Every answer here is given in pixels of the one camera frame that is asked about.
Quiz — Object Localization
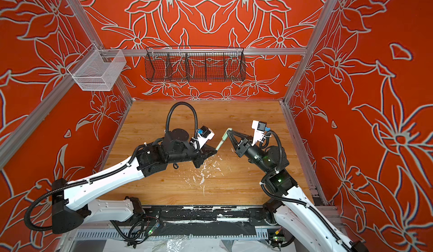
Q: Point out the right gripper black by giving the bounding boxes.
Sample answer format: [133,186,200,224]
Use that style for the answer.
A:
[228,131,275,177]

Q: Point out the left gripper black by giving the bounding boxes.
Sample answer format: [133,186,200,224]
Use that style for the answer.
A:
[168,136,218,166]

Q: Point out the light green pen cap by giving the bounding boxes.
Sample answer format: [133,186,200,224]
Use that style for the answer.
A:
[221,128,232,143]

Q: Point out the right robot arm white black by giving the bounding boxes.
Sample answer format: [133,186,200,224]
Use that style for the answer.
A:
[226,129,368,252]

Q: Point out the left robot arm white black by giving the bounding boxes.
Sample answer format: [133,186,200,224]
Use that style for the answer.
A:
[51,126,217,234]

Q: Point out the white mesh basket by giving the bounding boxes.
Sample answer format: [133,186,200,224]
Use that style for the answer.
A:
[68,49,126,91]

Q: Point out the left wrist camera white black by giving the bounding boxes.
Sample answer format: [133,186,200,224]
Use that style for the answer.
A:
[195,126,215,150]

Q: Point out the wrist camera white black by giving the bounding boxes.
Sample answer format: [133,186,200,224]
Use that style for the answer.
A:
[195,126,215,150]
[251,120,267,145]

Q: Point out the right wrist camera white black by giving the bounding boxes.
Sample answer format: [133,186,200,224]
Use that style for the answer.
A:
[251,120,267,145]

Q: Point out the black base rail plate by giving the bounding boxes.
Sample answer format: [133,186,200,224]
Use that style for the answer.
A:
[114,205,295,239]

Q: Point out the white slotted cable duct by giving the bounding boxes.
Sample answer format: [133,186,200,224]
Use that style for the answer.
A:
[73,228,269,241]

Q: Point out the black wire basket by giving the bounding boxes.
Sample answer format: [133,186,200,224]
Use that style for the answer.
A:
[144,46,246,83]

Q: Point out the aluminium frame bar back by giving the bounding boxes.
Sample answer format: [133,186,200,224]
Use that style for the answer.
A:
[99,47,307,57]

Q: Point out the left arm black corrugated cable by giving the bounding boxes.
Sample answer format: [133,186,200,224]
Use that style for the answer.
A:
[23,101,199,232]

